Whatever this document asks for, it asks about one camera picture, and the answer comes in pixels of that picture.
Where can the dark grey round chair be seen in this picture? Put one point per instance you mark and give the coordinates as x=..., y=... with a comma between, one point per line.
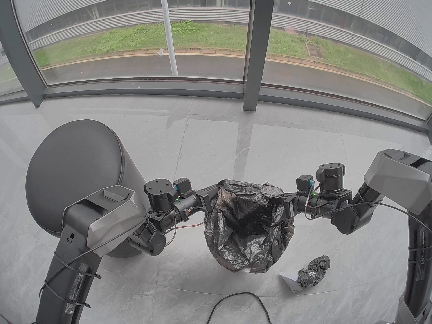
x=74, y=167

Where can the window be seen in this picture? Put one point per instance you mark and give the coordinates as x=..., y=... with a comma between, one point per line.
x=260, y=46

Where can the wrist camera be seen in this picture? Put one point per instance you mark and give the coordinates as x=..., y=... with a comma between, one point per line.
x=303, y=182
x=184, y=186

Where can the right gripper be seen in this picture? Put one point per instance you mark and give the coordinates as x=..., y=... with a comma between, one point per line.
x=300, y=206

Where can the black plastic bag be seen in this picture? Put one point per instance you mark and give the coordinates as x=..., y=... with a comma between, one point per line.
x=249, y=248

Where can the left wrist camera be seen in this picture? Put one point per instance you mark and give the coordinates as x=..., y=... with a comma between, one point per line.
x=184, y=186

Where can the folded white paper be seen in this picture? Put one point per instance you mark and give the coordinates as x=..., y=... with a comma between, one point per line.
x=290, y=280

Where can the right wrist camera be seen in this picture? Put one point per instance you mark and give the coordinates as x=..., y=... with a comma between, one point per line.
x=303, y=182

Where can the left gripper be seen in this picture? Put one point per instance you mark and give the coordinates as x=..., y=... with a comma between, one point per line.
x=192, y=208

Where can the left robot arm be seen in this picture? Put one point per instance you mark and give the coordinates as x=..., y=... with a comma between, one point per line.
x=111, y=214

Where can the crumpled black plastic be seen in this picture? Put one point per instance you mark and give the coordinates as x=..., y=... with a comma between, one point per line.
x=314, y=270

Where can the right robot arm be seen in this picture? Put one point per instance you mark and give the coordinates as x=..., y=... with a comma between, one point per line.
x=395, y=177

